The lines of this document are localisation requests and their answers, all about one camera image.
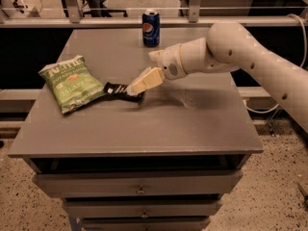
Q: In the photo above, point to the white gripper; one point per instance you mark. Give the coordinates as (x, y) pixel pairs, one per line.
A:
(169, 62)

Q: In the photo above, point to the black rxbar chocolate bar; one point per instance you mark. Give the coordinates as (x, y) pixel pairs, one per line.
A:
(119, 91)

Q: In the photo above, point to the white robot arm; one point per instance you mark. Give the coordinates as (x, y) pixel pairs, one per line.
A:
(228, 46)

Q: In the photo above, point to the green jalapeno chip bag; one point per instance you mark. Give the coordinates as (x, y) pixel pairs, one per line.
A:
(72, 84)

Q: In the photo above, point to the blue pepsi can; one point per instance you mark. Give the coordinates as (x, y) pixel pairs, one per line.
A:
(151, 28)

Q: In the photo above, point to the grey drawer cabinet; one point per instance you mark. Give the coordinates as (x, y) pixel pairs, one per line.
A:
(196, 123)

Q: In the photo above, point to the top grey drawer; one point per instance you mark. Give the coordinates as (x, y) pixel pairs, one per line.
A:
(151, 183)

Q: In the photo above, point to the grey drawer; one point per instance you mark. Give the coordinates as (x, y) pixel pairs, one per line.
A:
(143, 208)
(151, 183)
(146, 224)

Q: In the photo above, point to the middle grey drawer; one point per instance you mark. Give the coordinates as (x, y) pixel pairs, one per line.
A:
(143, 208)

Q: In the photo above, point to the bottom grey drawer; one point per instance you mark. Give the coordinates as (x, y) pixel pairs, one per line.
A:
(146, 224)

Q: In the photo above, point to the metal railing frame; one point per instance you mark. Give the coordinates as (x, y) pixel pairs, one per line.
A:
(173, 13)

